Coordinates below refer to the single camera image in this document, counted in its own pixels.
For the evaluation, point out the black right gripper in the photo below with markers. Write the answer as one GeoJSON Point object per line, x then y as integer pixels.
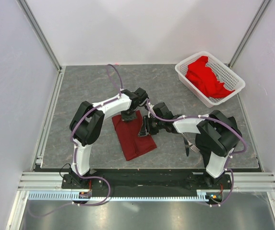
{"type": "Point", "coordinates": [146, 128]}

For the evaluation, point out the bright red cloth in basket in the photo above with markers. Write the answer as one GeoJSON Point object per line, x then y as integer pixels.
{"type": "Point", "coordinates": [204, 79]}

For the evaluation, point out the black round plate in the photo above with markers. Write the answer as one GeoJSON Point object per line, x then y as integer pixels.
{"type": "Point", "coordinates": [214, 138]}

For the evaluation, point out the white plastic basket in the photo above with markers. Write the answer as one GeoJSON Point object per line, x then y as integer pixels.
{"type": "Point", "coordinates": [223, 73]}

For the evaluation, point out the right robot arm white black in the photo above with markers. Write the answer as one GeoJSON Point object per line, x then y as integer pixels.
{"type": "Point", "coordinates": [188, 124]}

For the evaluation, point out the blue-white cable duct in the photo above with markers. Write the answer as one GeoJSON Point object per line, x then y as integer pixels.
{"type": "Point", "coordinates": [78, 196]}

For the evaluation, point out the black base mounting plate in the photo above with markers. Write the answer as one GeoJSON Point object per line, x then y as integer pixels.
{"type": "Point", "coordinates": [186, 178]}

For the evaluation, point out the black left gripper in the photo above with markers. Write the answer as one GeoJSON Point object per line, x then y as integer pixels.
{"type": "Point", "coordinates": [125, 118]}

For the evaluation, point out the silver fork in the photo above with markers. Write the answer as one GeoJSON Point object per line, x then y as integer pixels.
{"type": "Point", "coordinates": [192, 146]}

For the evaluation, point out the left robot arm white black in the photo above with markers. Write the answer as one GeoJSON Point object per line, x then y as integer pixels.
{"type": "Point", "coordinates": [87, 123]}

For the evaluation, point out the dark red cloth napkin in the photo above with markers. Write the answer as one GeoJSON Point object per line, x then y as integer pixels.
{"type": "Point", "coordinates": [132, 145]}

